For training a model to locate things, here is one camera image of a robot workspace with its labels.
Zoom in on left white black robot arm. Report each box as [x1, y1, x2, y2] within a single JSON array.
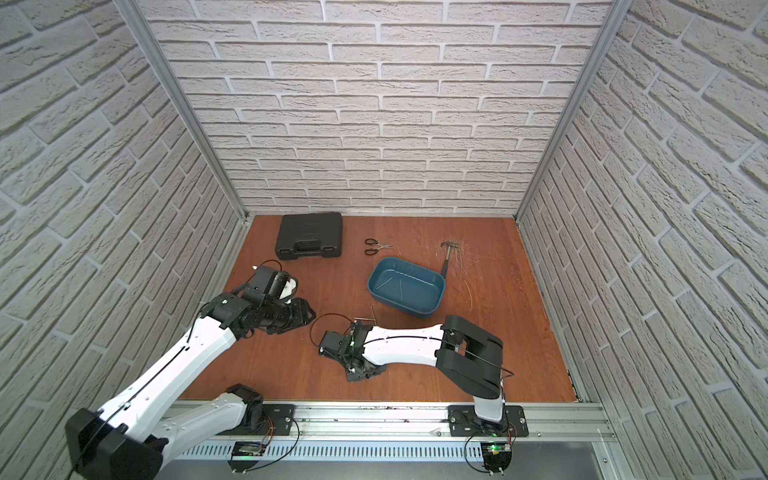
[[65, 265, 316, 479]]

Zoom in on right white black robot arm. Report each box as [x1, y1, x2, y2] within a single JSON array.
[[318, 315, 511, 425]]

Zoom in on teal plastic storage box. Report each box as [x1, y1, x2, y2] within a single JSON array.
[[367, 257, 446, 318]]

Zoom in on black plastic tool case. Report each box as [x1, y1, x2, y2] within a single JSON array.
[[275, 212, 343, 260]]

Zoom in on left controller board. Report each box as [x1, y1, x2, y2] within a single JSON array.
[[231, 442, 266, 461]]

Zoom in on right controller board green light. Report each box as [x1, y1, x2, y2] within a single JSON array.
[[480, 442, 512, 463]]

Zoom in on aluminium front rail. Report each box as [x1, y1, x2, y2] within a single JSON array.
[[128, 398, 616, 445]]

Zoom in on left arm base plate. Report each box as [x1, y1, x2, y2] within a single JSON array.
[[220, 403, 296, 436]]

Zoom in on black handled scissors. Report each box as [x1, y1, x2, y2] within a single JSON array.
[[364, 238, 393, 256]]

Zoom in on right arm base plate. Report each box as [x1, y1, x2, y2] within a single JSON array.
[[447, 404, 529, 438]]

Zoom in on hammer with black handle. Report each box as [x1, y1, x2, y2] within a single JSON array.
[[441, 241, 459, 279]]

